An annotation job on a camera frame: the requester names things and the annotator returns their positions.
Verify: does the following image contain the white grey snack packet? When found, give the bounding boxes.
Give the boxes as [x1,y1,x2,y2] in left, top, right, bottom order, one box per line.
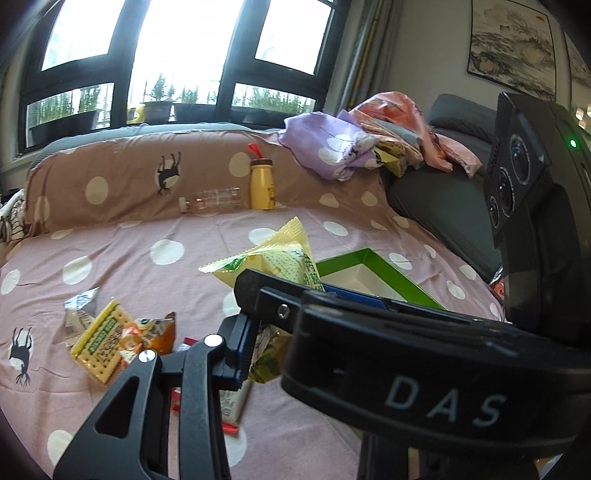
[64,286,101,317]

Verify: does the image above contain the clear plastic bottle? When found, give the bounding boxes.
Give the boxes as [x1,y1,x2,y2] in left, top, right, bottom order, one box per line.
[178,187,243,217]

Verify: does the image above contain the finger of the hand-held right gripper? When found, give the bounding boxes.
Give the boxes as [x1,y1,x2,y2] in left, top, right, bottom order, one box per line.
[322,282,409,309]
[233,268,325,334]

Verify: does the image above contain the yellow bottle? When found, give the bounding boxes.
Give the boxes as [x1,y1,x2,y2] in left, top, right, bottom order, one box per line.
[248,143,277,210]

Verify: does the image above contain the white black striped cloth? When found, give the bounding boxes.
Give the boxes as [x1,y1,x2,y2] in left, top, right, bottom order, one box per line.
[0,189,28,243]

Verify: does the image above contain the beige curtain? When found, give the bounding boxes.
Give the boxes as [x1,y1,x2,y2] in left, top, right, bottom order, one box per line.
[325,0,407,116]

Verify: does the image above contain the white barcode snack packet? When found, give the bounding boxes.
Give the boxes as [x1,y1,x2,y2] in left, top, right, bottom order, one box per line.
[65,309,99,349]

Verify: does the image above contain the pink orange cloth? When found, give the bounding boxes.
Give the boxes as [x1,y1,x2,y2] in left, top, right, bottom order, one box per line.
[348,92,483,178]

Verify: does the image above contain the yellow patterned cloth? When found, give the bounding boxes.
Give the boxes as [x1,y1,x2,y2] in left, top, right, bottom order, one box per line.
[373,141,426,178]

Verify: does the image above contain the light green snack packet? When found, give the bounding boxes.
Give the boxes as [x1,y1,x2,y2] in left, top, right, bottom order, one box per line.
[198,217,326,385]

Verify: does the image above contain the black framed window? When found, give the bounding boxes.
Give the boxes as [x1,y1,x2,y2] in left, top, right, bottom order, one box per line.
[18,0,340,155]

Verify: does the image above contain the brown polka dot headboard cover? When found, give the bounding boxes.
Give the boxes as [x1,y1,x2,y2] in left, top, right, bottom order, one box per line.
[25,122,393,236]

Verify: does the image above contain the long black planter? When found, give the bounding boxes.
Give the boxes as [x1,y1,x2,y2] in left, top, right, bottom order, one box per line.
[28,110,100,144]

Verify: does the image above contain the purple dotted cloth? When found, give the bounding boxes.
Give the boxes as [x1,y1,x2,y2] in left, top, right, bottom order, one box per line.
[283,110,384,182]

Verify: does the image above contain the green cardboard box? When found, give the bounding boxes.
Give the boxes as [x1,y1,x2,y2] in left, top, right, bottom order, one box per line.
[316,248,446,311]

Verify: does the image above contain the framed landscape painting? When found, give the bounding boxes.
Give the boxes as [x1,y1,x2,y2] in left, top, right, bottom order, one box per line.
[466,0,557,100]

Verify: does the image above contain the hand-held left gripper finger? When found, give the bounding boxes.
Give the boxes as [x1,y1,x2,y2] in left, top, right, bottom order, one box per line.
[52,314,259,480]

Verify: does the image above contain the yellow green cracker packet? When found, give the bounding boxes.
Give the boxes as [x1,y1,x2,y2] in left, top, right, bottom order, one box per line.
[70,300,137,386]

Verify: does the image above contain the grey sofa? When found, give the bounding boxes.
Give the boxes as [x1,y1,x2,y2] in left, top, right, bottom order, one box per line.
[385,93,509,282]

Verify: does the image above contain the round black plant pot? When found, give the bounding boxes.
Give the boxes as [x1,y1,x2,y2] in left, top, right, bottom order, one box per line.
[144,100,174,123]

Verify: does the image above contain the orange brown bun packet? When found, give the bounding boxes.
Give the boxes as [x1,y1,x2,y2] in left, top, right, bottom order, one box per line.
[119,311,177,370]

